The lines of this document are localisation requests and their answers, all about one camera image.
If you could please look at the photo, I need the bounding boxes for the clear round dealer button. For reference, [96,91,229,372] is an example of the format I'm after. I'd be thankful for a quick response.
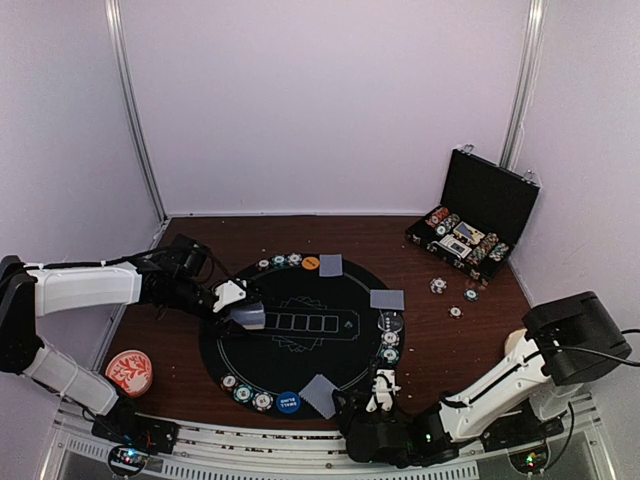
[377,311,404,333]

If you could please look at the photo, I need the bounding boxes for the aluminium frame post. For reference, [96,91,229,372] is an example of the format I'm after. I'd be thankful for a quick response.
[104,0,168,223]
[499,0,548,171]

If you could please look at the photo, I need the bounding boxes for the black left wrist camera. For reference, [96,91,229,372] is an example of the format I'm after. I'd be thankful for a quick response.
[166,234,210,279]

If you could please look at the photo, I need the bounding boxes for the blue patterned card deck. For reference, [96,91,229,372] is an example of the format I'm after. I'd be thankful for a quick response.
[229,301,266,331]

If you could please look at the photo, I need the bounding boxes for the card dealt to big blind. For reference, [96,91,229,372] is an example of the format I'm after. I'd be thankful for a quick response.
[319,254,343,278]

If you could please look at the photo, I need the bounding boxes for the green chip row in case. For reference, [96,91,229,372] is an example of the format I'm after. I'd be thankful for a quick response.
[435,214,460,237]

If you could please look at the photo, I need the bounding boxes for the card deck in case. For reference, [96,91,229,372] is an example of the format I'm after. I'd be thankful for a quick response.
[438,221,486,259]

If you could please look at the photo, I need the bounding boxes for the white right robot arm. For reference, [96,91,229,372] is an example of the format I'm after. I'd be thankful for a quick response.
[332,291,636,468]

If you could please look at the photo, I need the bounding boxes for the black poker chip case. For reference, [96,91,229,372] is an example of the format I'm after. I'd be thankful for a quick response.
[405,149,540,285]

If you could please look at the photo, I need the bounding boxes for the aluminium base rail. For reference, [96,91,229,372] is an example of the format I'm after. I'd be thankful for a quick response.
[47,392,616,480]

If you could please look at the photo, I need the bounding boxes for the card dealt to dealer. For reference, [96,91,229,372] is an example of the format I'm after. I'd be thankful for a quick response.
[370,289,405,311]

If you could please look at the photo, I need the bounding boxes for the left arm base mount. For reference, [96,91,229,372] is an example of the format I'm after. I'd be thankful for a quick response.
[83,397,179,479]

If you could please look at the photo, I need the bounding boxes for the card dealt to small blind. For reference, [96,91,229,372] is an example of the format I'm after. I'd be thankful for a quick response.
[298,374,338,420]

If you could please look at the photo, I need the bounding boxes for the right chip rows in case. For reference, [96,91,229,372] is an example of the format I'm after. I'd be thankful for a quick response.
[466,233,511,266]

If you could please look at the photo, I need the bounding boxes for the red chip row in case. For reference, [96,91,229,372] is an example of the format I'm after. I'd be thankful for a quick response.
[425,207,450,228]

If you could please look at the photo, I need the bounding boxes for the yellow big blind button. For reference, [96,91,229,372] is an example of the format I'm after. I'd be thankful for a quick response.
[301,256,320,271]

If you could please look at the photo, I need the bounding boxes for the aluminium frame post right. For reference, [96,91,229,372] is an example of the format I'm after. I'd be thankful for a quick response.
[499,0,548,171]

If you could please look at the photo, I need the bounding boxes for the blue small blind button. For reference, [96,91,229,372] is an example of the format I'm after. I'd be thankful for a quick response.
[275,391,301,415]

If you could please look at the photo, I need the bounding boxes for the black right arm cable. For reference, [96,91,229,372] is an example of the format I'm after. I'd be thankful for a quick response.
[544,327,640,474]

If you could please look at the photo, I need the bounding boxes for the aluminium frame post left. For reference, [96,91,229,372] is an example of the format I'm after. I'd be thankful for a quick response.
[104,0,168,223]

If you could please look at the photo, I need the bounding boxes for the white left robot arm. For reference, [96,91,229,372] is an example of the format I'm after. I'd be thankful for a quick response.
[1,256,249,444]

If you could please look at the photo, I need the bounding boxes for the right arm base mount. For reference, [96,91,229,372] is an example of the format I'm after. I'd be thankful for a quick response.
[480,402,567,475]

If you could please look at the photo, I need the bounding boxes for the round black poker mat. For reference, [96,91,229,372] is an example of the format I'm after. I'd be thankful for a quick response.
[199,258,393,420]

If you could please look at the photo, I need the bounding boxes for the green poker chip stack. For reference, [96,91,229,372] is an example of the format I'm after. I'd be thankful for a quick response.
[463,289,479,302]

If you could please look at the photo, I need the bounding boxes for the red white patterned cup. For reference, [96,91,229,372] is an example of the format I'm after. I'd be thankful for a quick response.
[105,350,153,398]

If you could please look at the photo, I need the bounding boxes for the blue white chip stack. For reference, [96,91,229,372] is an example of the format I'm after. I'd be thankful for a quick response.
[429,277,448,295]

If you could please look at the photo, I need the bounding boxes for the round wooden coaster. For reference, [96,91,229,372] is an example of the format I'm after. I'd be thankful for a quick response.
[504,329,526,357]

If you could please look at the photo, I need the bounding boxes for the brown poker chip stack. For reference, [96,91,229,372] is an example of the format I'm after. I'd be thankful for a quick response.
[448,306,463,318]

